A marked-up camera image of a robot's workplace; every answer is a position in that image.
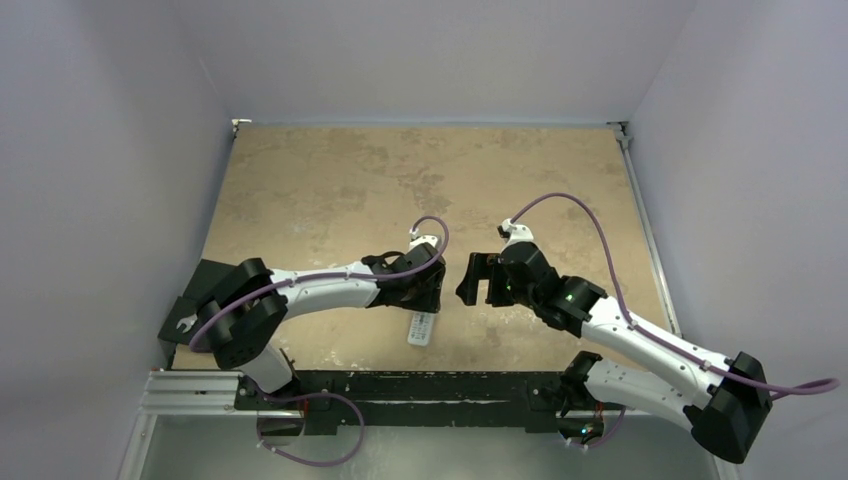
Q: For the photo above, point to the silver open-end wrench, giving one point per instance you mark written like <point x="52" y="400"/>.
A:
<point x="185" y="325"/>

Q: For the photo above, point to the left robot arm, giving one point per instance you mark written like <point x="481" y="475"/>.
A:
<point x="240" y="314"/>

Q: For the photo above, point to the black foam block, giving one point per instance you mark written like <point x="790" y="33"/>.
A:
<point x="205" y="277"/>

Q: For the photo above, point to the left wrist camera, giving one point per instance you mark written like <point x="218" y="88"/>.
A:
<point x="416" y="238"/>

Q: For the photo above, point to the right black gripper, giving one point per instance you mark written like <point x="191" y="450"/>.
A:
<point x="493" y="282"/>

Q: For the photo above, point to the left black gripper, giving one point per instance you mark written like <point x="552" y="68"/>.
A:
<point x="428" y="302"/>

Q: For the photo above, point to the white remote control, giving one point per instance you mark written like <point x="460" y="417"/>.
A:
<point x="420" y="330"/>

